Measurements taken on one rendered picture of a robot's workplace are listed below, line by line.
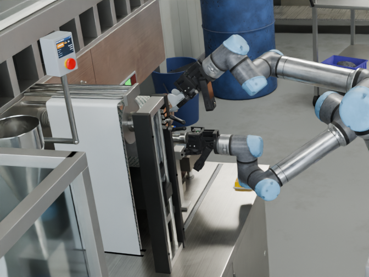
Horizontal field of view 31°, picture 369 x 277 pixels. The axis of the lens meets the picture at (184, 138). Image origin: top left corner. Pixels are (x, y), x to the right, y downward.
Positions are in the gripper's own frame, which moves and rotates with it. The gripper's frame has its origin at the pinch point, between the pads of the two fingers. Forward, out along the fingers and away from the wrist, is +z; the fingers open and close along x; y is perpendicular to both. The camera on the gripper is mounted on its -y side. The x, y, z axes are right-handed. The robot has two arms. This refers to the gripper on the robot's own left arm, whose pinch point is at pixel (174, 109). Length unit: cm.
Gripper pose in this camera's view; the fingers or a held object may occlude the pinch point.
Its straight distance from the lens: 231.3
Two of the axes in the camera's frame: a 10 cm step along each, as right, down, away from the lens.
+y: -6.9, -7.2, -1.1
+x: -3.1, 4.3, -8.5
